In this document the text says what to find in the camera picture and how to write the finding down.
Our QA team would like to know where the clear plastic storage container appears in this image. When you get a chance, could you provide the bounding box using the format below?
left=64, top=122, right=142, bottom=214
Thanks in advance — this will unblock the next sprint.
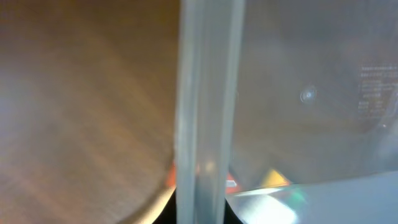
left=175, top=0, right=397, bottom=223

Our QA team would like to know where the clear case of coloured screwdrivers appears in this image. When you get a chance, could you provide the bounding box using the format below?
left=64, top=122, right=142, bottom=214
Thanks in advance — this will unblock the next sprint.
left=260, top=169, right=307, bottom=208

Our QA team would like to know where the orange scraper with wooden handle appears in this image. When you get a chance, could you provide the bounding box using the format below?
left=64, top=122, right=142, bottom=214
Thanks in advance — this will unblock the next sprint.
left=165, top=162, right=241, bottom=194

